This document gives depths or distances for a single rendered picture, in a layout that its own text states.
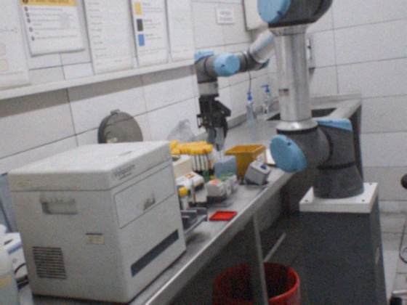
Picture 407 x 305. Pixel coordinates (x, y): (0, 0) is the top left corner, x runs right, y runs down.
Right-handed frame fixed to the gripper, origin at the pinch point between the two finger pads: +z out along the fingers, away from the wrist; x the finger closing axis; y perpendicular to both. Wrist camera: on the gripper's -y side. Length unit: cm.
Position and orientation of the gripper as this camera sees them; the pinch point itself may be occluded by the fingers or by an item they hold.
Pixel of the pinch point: (219, 147)
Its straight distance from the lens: 186.8
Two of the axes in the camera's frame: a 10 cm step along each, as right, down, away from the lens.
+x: 8.5, -0.2, -5.2
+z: 1.4, 9.7, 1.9
